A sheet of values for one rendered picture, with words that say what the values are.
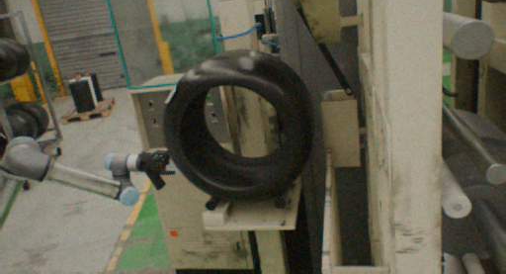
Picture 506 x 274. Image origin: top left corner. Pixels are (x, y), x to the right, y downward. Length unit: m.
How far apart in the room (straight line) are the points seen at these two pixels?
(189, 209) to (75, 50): 9.03
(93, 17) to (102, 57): 0.99
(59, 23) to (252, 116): 9.67
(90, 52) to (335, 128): 9.71
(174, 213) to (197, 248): 0.28
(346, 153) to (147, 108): 1.17
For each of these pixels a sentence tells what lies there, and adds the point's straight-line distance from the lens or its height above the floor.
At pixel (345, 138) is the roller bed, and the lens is 1.73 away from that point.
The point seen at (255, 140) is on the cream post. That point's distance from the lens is 1.84.
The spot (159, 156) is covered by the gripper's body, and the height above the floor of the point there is 1.10.
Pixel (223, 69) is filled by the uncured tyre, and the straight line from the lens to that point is 1.38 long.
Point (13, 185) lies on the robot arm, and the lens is 1.75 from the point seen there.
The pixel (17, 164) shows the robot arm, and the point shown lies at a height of 1.22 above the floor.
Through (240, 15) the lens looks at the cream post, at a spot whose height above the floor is 1.59.
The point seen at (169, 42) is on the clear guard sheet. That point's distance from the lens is 2.18.
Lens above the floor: 1.64
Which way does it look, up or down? 19 degrees down
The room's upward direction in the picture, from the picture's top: 9 degrees counter-clockwise
